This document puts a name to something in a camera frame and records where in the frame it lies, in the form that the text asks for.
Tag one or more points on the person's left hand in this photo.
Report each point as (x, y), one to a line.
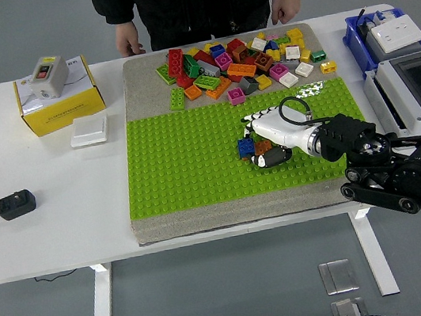
(286, 5)

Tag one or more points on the person's right hand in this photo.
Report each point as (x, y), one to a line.
(128, 38)

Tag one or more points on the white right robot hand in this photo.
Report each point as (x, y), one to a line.
(282, 132)

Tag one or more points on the blue toy brick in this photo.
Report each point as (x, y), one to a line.
(217, 50)
(271, 46)
(245, 147)

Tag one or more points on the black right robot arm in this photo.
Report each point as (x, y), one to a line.
(344, 132)

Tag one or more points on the person's right forearm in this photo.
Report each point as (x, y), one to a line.
(116, 8)

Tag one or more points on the orange eight-stud toy brick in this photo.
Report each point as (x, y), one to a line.
(241, 70)
(262, 146)

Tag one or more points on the yellow toy brick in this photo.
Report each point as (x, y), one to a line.
(305, 55)
(260, 35)
(294, 33)
(328, 66)
(298, 44)
(193, 51)
(209, 46)
(273, 55)
(263, 81)

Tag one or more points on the pink flat toy brick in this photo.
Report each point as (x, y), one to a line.
(271, 37)

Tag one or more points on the white toy brick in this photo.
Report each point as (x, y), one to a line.
(258, 44)
(288, 79)
(304, 69)
(292, 53)

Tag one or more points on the lime flat toy brick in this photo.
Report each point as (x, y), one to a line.
(163, 73)

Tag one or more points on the red long toy brick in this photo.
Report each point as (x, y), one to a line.
(175, 62)

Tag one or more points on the dark grey toy brick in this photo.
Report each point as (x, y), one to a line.
(249, 84)

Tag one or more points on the translucent grey toy brick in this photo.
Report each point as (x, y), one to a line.
(291, 63)

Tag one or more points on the magenta toy brick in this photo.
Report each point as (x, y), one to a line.
(279, 71)
(236, 95)
(224, 60)

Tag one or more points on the brown toy brick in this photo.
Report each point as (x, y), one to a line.
(264, 62)

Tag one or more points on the red square toy brick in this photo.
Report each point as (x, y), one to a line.
(234, 44)

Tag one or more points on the dark green toy brick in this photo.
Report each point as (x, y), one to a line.
(191, 66)

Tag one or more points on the orange long toy brick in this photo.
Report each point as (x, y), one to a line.
(219, 90)

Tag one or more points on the lime eight-stud toy brick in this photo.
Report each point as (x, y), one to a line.
(177, 99)

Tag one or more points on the orange small toy brick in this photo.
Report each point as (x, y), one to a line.
(193, 92)

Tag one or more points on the grey long toy brick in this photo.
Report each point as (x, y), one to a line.
(209, 68)

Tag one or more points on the lime six-stud toy brick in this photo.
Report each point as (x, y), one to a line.
(206, 82)

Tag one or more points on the green studded baseplate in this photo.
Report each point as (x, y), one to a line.
(179, 163)

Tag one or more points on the grey-brown mat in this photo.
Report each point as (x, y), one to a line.
(143, 84)

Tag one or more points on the blue plastic bin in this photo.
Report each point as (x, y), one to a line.
(352, 39)

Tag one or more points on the yellow cardboard box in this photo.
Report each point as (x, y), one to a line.
(63, 115)

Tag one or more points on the grey box under socket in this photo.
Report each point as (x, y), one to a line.
(382, 51)

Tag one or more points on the white table leg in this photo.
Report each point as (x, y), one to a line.
(102, 311)
(374, 256)

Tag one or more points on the large metal floor plate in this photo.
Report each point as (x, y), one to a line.
(338, 276)

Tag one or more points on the black power adapter plug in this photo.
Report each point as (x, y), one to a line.
(15, 205)

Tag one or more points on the grey push-button switch box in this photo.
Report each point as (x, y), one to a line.
(56, 80)

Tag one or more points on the white wall switch plate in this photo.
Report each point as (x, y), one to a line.
(88, 130)

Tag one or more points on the white wall socket panel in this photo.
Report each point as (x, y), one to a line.
(397, 32)

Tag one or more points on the grey enclosure with window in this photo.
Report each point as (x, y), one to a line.
(393, 97)

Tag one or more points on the grey metal bracket plate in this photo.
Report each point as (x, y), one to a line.
(346, 309)

